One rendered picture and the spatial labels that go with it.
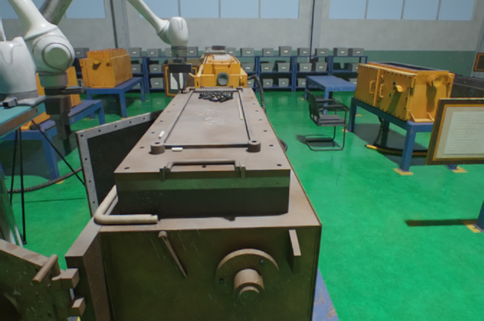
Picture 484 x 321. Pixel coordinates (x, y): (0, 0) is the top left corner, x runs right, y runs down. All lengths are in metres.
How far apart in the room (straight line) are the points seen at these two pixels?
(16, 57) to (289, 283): 1.42
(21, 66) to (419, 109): 4.19
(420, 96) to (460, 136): 1.60
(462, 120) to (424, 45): 9.60
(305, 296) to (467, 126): 2.34
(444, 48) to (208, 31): 8.07
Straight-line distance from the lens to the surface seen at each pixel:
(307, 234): 0.84
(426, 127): 4.46
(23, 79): 1.68
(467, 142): 3.09
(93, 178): 1.86
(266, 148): 0.94
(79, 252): 0.81
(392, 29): 11.84
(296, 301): 0.99
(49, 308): 0.91
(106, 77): 7.20
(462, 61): 13.43
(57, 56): 1.05
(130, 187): 0.85
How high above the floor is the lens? 1.69
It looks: 19 degrees down
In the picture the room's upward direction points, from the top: straight up
